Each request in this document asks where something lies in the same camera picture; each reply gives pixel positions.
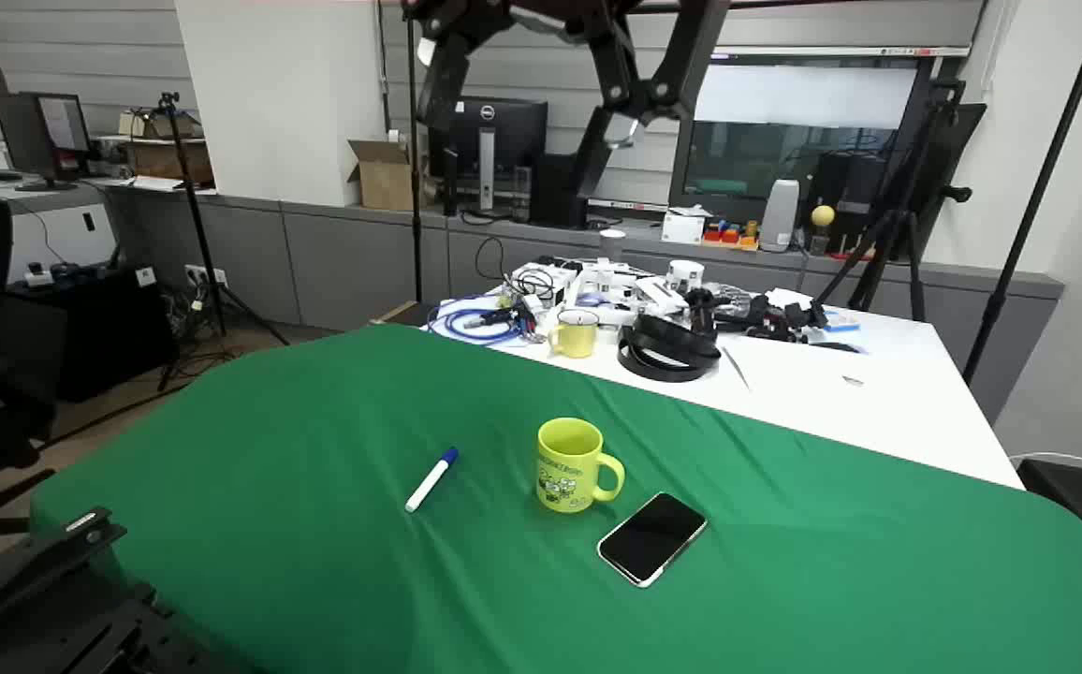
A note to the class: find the blue and white marker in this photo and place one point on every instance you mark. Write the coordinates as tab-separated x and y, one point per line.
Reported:
435	472

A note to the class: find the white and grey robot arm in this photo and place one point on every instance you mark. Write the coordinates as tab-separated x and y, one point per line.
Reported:
568	183

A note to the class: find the yellow mug with print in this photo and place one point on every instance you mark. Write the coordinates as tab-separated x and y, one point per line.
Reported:
575	469

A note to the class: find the small yellow cup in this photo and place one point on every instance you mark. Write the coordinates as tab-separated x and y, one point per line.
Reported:
575	336

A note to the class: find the white container with lid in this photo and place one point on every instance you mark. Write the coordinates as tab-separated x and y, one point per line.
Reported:
682	221

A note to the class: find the black smartphone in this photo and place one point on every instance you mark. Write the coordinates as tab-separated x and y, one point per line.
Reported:
650	540

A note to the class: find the cardboard box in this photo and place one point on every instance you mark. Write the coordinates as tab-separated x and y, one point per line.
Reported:
382	173

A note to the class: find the green table cloth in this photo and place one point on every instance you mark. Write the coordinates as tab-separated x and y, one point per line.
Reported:
266	511

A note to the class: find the white cylindrical speaker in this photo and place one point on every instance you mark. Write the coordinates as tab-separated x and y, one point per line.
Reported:
781	216

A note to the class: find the yellow ball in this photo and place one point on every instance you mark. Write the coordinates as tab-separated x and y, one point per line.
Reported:
820	216

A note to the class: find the black computer monitor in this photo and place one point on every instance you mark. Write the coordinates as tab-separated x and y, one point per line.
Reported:
47	142

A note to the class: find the black camera tripod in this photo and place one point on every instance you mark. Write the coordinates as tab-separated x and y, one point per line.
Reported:
211	303

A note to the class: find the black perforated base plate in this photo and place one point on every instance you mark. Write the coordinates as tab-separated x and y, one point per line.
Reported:
63	617

